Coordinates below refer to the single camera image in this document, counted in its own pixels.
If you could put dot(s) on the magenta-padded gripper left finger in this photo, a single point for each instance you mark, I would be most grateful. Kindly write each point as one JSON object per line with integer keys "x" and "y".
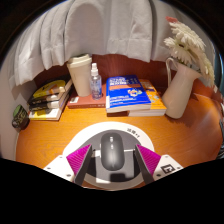
{"x": 61, "y": 166}

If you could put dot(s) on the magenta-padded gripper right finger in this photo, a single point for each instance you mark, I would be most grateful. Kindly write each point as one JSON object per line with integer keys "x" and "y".
{"x": 165, "y": 166}

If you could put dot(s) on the black computer mouse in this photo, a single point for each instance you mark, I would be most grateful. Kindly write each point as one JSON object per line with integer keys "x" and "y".
{"x": 112, "y": 151}

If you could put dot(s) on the white and grey mouse pad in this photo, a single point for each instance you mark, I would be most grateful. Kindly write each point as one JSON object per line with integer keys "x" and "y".
{"x": 86, "y": 133}

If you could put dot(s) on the yellow and white book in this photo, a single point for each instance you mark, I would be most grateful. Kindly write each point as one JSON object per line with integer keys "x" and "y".
{"x": 45, "y": 114}

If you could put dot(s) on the dark green can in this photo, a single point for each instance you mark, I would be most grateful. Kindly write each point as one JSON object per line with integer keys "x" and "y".
{"x": 20, "y": 116}

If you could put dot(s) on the orange-yellow book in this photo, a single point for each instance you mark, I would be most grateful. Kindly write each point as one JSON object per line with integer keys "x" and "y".
{"x": 157, "y": 100}

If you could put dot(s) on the red-brown book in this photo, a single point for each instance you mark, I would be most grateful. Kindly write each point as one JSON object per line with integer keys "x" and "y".
{"x": 81, "y": 101}

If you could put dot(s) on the white ceramic vase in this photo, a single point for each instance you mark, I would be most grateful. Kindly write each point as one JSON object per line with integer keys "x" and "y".
{"x": 180, "y": 96}

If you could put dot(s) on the yellow and black book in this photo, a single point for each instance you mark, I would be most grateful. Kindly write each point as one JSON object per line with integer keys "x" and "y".
{"x": 50, "y": 88}

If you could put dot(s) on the blue book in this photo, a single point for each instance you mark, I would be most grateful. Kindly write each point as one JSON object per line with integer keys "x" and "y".
{"x": 125, "y": 93}

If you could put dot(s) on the clear spray bottle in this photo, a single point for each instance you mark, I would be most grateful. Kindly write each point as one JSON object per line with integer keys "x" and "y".
{"x": 96, "y": 85}

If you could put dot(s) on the cream lidded tumbler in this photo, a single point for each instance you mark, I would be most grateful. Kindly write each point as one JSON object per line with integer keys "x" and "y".
{"x": 80, "y": 76}

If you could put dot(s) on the white flower bouquet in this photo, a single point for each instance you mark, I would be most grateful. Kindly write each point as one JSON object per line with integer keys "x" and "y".
{"x": 190, "y": 46}

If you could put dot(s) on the white curtain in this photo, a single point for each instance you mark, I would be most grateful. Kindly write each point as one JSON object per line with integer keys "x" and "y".
{"x": 100, "y": 30}

